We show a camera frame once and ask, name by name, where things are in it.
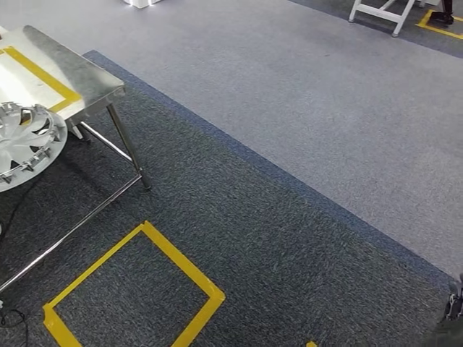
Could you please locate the black floor cable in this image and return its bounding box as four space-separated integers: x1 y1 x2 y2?
0 309 29 347

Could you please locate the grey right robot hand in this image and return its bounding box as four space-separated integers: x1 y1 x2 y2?
444 273 463 321

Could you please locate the grey plastic wheel hubcap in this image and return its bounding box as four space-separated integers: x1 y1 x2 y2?
0 101 69 194

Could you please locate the stainless steel workbench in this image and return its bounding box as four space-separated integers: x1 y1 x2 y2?
0 25 153 294

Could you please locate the person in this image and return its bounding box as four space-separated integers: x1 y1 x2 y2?
429 0 455 26

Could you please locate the white box edge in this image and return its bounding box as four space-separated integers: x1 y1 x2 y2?
123 0 163 9

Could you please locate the white table frame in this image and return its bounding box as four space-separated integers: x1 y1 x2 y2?
347 0 417 38

